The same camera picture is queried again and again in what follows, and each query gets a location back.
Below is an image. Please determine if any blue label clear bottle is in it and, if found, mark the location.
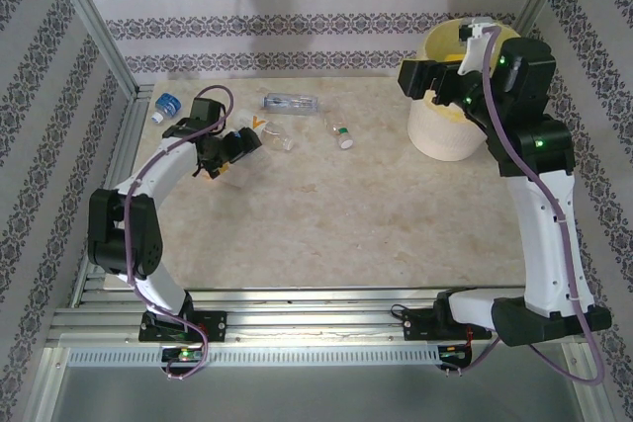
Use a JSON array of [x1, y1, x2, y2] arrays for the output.
[[217, 127, 273, 190]]

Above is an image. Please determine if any short blue label bottle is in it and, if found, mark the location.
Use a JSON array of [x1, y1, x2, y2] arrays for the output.
[[150, 92, 183, 126]]

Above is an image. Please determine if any clear bluish ribbed bottle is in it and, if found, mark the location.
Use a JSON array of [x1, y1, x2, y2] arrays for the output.
[[260, 92, 323, 118]]

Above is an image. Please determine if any clear bottle green neck ring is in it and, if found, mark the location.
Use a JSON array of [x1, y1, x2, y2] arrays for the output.
[[323, 103, 356, 150]]

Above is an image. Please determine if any yellow bin liner bag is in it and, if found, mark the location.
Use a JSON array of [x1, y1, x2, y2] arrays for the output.
[[419, 19, 523, 127]]

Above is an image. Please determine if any white plastic bin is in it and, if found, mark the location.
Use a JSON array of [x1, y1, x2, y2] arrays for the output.
[[407, 19, 523, 162]]

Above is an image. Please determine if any small electronics board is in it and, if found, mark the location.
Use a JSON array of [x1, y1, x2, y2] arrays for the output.
[[162, 347, 204, 363], [437, 345, 474, 362]]

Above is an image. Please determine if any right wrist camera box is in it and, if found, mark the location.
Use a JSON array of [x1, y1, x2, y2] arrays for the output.
[[457, 16, 498, 76]]

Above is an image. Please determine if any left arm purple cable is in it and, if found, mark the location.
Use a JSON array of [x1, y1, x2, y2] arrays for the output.
[[123, 85, 236, 382]]

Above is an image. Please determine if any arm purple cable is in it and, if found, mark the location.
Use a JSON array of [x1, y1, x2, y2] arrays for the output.
[[123, 85, 236, 382], [444, 26, 605, 386]]

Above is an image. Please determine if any aluminium frame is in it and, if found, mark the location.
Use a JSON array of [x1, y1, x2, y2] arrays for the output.
[[19, 0, 614, 422]]

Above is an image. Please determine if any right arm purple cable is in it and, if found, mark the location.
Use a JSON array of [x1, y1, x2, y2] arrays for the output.
[[444, 26, 605, 386]]

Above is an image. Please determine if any slotted metal cable duct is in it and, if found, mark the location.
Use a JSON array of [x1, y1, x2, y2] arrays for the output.
[[66, 346, 441, 368]]

